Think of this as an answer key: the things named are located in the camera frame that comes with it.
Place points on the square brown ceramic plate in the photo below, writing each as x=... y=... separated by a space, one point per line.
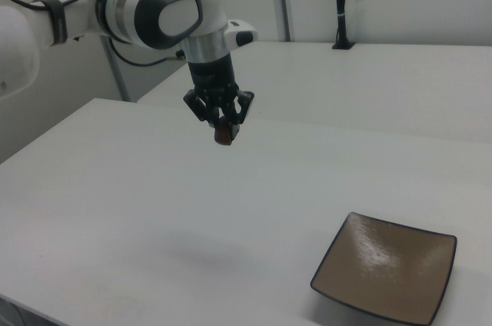
x=384 y=276

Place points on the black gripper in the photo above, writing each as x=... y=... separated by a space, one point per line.
x=212 y=76

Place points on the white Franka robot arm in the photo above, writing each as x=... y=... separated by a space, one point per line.
x=173 y=14

